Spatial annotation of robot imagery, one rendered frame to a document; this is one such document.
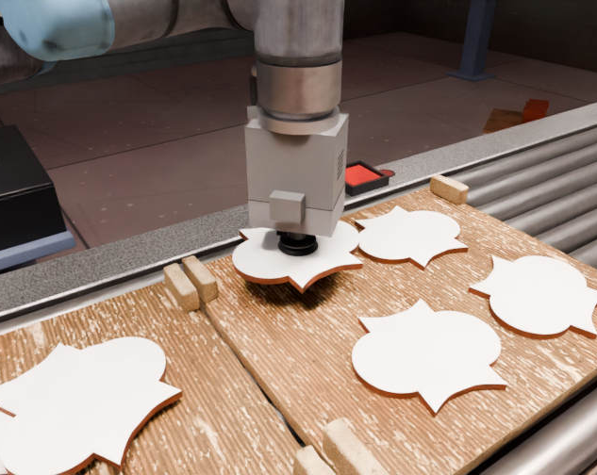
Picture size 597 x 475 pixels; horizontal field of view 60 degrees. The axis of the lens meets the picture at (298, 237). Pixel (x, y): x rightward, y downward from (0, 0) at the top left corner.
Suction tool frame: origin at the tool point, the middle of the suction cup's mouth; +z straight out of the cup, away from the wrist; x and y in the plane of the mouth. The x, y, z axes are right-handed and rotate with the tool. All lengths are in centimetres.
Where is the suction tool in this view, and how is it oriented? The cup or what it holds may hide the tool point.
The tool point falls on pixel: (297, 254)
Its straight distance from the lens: 55.6
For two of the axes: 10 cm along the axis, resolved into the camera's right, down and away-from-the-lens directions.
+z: 0.0, 8.5, 5.3
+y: 9.6, 1.4, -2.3
